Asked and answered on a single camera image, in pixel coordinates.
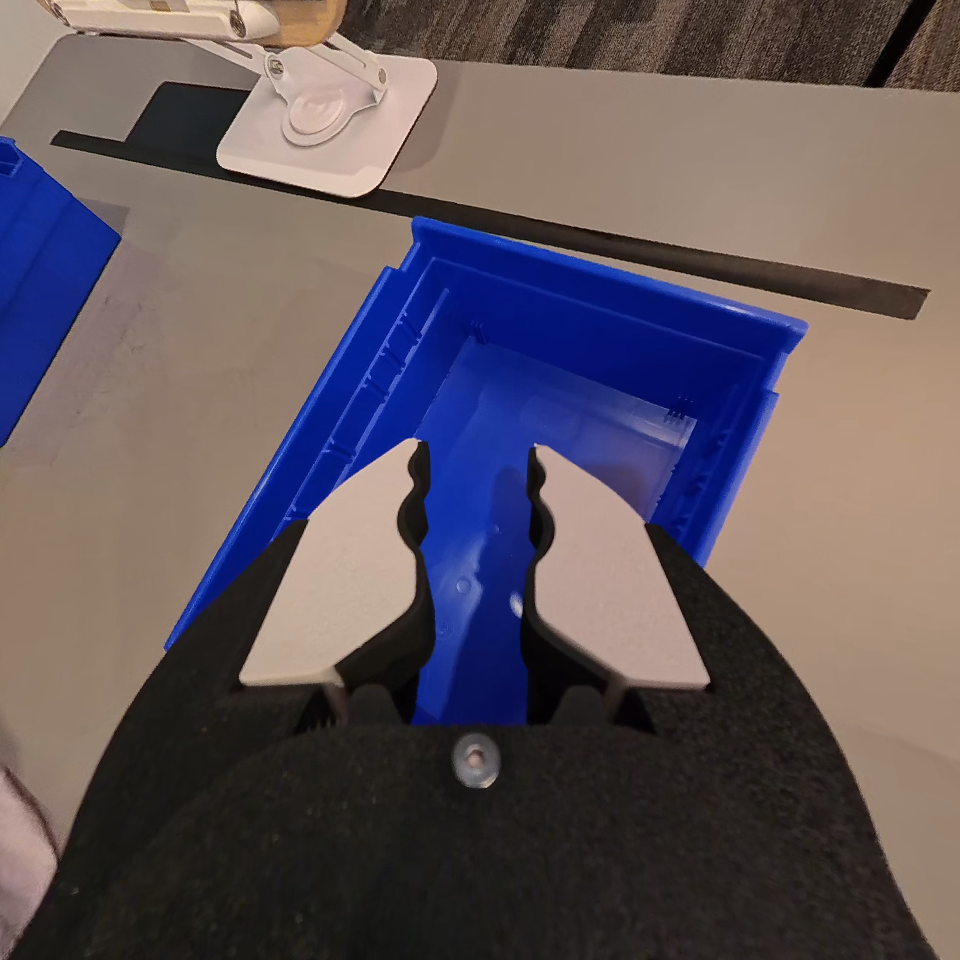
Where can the person's leg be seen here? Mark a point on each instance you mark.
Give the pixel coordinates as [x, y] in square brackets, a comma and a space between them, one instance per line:
[23, 840]

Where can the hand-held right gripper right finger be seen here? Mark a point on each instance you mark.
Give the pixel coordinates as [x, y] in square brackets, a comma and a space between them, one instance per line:
[615, 600]

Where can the blue plastic bin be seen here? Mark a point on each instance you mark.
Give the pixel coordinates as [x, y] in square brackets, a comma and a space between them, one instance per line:
[330, 420]
[45, 285]

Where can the black flat mat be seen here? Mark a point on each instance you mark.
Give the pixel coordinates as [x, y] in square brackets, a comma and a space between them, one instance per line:
[180, 120]

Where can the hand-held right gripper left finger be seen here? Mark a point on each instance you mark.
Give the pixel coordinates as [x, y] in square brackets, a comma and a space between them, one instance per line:
[330, 600]

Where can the white mount plate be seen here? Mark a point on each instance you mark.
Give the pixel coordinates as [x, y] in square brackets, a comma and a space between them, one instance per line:
[360, 143]

